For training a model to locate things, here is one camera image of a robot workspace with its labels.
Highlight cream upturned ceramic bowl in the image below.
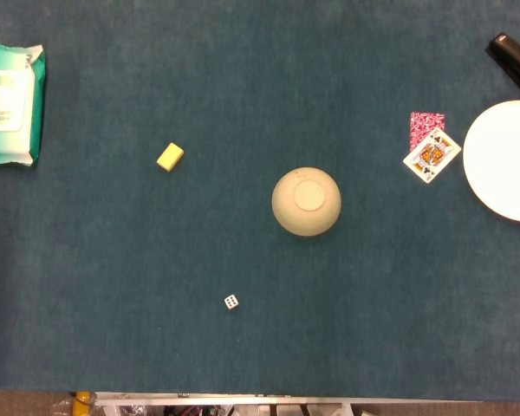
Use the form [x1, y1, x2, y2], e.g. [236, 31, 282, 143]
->
[271, 166, 342, 237]

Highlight yellow rectangular eraser block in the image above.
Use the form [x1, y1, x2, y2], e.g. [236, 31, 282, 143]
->
[156, 142, 185, 173]

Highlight blue felt table cloth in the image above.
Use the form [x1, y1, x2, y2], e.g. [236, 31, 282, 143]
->
[0, 0, 520, 402]

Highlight king of clubs card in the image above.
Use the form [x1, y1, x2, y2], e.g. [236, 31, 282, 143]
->
[402, 127, 463, 185]

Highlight red patterned playing card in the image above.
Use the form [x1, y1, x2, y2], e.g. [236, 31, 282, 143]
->
[409, 112, 446, 153]

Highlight white round plate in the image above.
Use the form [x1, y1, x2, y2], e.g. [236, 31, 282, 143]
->
[462, 100, 520, 224]

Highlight yellow plastic object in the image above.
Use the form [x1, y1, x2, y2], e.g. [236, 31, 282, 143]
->
[72, 391, 92, 416]

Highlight green white wet wipes pack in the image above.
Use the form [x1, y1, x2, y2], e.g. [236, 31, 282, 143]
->
[0, 42, 47, 168]

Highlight black stapler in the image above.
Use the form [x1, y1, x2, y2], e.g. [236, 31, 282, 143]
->
[484, 31, 520, 99]

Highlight white metal robot base frame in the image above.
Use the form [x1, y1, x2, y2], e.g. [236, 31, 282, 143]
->
[94, 392, 378, 416]

